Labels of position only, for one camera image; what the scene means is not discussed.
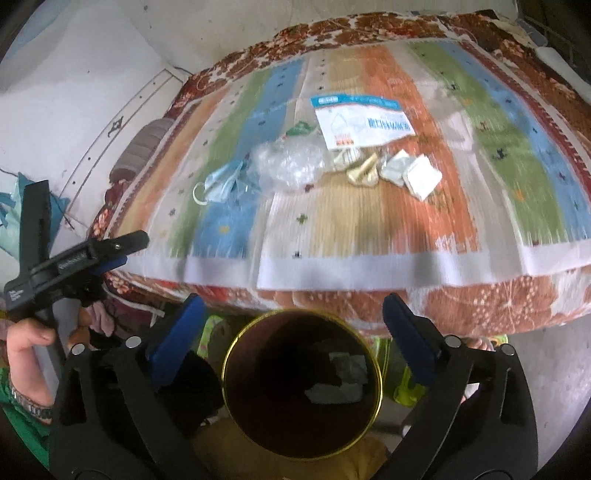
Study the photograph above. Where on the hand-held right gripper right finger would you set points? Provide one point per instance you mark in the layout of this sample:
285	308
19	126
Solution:
411	344

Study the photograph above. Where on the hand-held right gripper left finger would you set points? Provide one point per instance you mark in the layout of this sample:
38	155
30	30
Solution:
178	344

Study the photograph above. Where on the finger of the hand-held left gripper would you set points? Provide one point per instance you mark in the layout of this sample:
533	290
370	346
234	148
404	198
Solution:
34	221
108	261

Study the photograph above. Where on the round dark bin gold rim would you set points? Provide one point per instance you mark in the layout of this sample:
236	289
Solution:
277	415

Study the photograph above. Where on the blue face mask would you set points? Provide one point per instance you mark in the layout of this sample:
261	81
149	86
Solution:
221	182

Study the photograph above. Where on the white square sachet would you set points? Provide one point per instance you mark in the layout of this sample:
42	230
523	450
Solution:
421	177

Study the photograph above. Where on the silver white sachet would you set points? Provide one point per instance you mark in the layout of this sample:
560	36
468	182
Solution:
395	167

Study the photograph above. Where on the long gold foil wrapper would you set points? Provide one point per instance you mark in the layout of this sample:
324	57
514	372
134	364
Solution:
362	171

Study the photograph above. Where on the clear plastic bag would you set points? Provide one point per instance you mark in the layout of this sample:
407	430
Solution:
286	164

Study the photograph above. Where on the white package blue header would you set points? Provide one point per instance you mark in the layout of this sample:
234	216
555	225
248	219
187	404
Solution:
360	120

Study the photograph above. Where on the person's left forearm green sleeve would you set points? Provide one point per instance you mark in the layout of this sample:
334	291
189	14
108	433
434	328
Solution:
21	434

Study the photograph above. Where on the person's left hand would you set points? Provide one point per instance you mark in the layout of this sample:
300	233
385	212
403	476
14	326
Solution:
23	364

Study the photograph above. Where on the teal cloth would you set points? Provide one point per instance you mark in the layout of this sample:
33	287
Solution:
9	207

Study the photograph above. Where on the pink cloth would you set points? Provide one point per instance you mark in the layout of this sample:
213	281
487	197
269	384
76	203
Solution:
101	321

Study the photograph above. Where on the floral brown mattress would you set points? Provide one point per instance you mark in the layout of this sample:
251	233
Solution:
461	302

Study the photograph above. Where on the grey paper scrap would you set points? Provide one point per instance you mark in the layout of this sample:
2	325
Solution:
332	392
348	367

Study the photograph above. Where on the metal wristwatch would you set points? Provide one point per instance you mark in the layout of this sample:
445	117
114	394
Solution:
32	406

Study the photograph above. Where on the striped colourful mat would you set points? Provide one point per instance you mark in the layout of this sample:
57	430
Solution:
323	230

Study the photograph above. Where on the mustard yellow cloth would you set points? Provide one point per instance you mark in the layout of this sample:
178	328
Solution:
286	468

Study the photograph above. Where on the white cloth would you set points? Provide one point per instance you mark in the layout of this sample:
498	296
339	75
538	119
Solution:
556	57

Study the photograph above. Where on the metal rack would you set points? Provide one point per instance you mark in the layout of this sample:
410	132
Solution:
554	32

